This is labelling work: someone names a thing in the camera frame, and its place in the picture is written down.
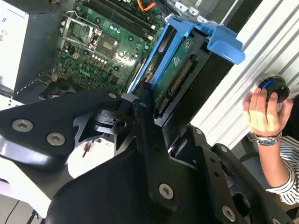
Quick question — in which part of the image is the round black tool blue ring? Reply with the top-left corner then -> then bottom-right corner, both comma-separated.
258,76 -> 291,104

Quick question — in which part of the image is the person's left hand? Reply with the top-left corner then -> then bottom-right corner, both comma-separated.
242,87 -> 294,138

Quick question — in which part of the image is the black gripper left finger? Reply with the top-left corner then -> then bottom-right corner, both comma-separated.
0,80 -> 183,212

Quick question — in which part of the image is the hard disk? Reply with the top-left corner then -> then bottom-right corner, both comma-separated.
126,15 -> 246,128

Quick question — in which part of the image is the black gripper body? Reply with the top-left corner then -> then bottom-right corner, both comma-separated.
45,149 -> 225,224

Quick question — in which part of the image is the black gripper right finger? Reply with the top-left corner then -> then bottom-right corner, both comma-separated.
186,124 -> 296,224

